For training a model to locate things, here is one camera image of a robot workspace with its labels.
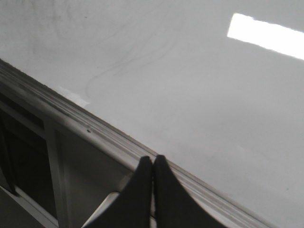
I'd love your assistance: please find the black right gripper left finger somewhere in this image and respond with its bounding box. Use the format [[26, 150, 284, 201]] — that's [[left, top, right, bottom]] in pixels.
[[84, 156, 152, 228]]

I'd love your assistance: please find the grey metal table frame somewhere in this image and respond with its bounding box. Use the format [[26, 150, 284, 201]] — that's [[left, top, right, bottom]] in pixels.
[[0, 95, 139, 228]]

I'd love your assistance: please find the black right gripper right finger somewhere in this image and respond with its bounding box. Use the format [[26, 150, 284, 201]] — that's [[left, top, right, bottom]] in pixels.
[[153, 155, 224, 228]]

